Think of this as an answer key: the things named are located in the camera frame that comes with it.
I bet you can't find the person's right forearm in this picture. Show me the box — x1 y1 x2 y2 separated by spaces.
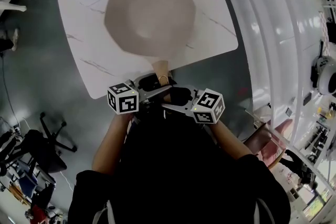
209 120 259 164

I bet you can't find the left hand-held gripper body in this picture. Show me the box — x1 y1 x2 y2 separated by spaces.
107 77 144 115

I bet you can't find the person's left forearm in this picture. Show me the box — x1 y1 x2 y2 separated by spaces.
91 112 138 174

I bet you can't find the black swivel office chair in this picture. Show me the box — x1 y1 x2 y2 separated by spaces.
22 112 78 174

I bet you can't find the person's black shirt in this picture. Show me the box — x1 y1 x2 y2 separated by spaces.
67 104 292 224

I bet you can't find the white round device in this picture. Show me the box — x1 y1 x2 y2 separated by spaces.
311 54 336 95

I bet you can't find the white metal shelving rack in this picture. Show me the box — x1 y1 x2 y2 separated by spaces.
206 0 336 224

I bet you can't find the beige frying pan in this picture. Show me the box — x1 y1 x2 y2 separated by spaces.
104 0 197 86

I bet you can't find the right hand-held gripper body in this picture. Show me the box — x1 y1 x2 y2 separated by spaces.
184 88 226 124

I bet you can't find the brown wooden chair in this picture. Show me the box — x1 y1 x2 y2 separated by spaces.
242 119 287 169

